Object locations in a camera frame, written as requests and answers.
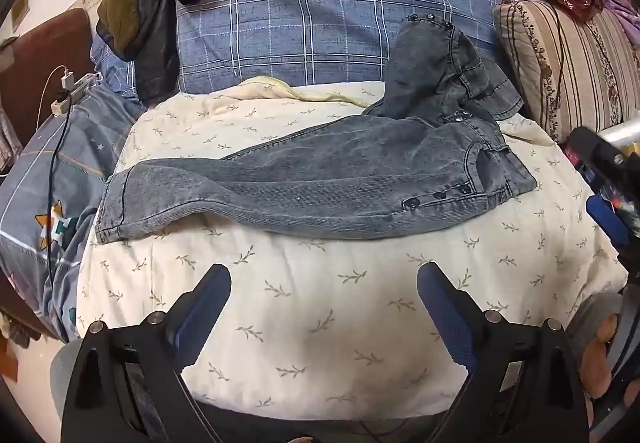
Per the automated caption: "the white power strip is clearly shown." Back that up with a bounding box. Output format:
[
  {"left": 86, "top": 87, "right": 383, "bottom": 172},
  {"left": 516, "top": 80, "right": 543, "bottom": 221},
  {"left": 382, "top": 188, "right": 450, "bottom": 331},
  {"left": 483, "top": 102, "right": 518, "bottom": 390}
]
[{"left": 50, "top": 73, "right": 98, "bottom": 116}]

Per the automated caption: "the blue-grey star-print sheet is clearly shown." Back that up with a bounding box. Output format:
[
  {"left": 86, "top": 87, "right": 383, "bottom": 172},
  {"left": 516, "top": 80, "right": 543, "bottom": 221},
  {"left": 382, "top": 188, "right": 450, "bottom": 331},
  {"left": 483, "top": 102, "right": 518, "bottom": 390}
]
[{"left": 0, "top": 83, "right": 146, "bottom": 344}]

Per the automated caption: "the brown headboard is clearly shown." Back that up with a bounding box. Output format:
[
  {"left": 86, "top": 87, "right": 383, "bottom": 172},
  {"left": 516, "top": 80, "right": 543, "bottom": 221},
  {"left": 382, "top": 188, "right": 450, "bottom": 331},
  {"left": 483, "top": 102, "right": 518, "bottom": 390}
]
[{"left": 0, "top": 8, "right": 103, "bottom": 164}]

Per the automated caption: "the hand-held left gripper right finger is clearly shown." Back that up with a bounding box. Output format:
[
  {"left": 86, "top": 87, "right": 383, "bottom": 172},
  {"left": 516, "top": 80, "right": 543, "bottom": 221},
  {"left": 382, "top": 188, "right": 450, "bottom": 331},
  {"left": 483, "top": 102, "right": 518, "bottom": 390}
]
[{"left": 417, "top": 262, "right": 591, "bottom": 443}]

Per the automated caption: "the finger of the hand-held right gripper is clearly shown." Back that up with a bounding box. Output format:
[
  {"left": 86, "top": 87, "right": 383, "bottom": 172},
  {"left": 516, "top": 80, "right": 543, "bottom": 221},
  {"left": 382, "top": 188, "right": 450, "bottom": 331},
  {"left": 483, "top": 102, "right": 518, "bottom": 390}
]
[
  {"left": 585, "top": 193, "right": 640, "bottom": 269},
  {"left": 569, "top": 126, "right": 640, "bottom": 184}
]

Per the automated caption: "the cream leaf-print blanket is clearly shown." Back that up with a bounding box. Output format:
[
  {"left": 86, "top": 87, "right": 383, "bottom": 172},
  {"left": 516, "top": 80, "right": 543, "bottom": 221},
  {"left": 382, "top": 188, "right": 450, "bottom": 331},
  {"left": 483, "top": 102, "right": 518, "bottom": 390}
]
[{"left": 75, "top": 77, "right": 628, "bottom": 421}]

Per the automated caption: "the tan wall plate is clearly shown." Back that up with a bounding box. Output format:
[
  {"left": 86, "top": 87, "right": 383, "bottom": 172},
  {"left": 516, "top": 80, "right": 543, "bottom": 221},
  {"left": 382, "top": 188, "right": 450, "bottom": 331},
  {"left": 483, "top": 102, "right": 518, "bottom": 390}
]
[{"left": 11, "top": 0, "right": 32, "bottom": 31}]

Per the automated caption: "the black cable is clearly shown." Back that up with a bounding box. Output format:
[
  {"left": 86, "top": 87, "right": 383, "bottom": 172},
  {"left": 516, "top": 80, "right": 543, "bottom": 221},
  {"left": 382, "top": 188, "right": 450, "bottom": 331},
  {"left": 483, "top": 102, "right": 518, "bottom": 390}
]
[{"left": 47, "top": 93, "right": 73, "bottom": 304}]

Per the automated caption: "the blue plaid duvet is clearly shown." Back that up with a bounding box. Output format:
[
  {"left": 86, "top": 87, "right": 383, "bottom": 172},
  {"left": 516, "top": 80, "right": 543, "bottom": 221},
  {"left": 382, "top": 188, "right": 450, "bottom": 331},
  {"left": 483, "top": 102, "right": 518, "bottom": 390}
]
[{"left": 90, "top": 0, "right": 508, "bottom": 99}]

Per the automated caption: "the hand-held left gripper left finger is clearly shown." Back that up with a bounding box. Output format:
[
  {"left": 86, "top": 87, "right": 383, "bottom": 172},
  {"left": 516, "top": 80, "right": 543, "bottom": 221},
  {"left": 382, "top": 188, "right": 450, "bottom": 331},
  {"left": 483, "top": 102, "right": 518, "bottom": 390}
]
[{"left": 60, "top": 264, "right": 233, "bottom": 443}]

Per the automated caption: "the hanging grey cloth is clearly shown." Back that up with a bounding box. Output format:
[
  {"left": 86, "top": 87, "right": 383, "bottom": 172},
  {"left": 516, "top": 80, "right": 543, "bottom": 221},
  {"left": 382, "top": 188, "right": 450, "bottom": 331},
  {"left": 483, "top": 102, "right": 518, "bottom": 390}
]
[{"left": 0, "top": 106, "right": 23, "bottom": 171}]

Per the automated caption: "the striped floral pillow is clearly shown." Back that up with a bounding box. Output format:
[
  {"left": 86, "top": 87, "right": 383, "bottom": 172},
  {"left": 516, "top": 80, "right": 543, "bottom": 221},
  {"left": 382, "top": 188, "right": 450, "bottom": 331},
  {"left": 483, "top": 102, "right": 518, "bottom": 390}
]
[{"left": 492, "top": 0, "right": 640, "bottom": 144}]

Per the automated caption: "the white cable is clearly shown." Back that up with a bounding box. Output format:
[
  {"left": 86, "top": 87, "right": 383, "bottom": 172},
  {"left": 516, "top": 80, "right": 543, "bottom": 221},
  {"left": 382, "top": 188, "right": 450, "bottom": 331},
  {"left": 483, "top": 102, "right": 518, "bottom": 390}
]
[{"left": 40, "top": 66, "right": 68, "bottom": 124}]

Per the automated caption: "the person's right hand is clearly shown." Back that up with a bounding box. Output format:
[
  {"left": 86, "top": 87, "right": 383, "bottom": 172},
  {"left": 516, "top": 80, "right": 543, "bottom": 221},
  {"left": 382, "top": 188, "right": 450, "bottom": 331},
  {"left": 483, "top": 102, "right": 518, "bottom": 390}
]
[{"left": 582, "top": 315, "right": 626, "bottom": 401}]

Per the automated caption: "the silver metal tube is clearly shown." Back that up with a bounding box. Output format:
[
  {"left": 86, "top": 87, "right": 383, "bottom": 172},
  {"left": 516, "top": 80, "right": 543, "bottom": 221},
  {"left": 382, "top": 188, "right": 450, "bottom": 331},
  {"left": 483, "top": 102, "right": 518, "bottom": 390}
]
[{"left": 597, "top": 118, "right": 640, "bottom": 146}]

